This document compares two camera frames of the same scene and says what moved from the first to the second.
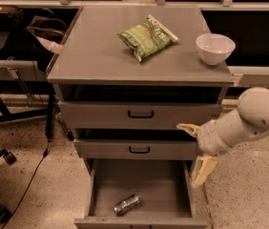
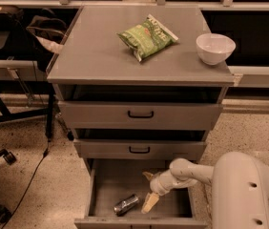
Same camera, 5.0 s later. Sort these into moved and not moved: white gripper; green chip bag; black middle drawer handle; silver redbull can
Moved: white gripper
Not moved: silver redbull can; black middle drawer handle; green chip bag
